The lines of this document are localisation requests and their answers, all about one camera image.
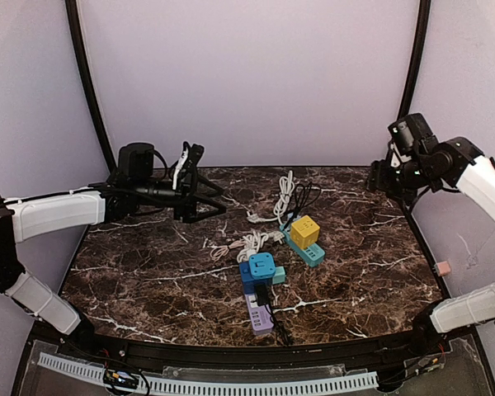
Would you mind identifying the white slotted cable duct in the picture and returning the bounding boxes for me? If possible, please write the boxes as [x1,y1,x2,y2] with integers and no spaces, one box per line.
[37,352,379,395]

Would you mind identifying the white charger cube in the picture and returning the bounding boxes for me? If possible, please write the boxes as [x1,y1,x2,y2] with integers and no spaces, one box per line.
[237,249,257,263]

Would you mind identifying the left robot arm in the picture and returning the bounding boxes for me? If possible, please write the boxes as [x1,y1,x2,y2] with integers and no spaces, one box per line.
[0,143,226,337]

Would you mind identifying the dark blue cube socket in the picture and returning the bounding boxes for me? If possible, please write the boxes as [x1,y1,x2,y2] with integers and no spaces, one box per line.
[238,262,273,295]

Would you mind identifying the black usb cable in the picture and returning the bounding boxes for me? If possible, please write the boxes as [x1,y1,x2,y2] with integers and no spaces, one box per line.
[286,183,321,232]

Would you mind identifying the teal power strip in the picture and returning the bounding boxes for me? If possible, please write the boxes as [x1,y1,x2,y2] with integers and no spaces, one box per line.
[280,220,325,267]

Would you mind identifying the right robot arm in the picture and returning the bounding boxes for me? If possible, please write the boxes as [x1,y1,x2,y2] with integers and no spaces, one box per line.
[365,113,495,339]

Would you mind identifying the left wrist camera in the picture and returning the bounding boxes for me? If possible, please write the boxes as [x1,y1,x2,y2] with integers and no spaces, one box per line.
[172,141,205,191]

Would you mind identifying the pink charger cube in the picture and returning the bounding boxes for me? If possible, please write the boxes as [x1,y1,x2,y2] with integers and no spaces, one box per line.
[434,260,451,277]

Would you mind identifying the white cable of purple strip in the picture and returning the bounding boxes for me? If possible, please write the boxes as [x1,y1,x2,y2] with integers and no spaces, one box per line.
[238,229,285,253]

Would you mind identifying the black plug adapter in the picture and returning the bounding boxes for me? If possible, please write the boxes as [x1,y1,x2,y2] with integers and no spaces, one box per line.
[255,282,294,346]

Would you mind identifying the yellow cube socket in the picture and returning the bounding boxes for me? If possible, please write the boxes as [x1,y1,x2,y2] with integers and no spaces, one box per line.
[290,215,320,250]

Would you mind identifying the blue adapter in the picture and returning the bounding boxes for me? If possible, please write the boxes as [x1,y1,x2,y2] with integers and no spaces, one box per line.
[248,252,276,280]

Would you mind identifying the purple power strip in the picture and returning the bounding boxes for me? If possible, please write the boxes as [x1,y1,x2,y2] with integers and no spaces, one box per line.
[244,294,274,336]

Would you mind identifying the small teal plug adapter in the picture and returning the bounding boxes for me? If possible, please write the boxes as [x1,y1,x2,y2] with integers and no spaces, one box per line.
[271,266,286,285]

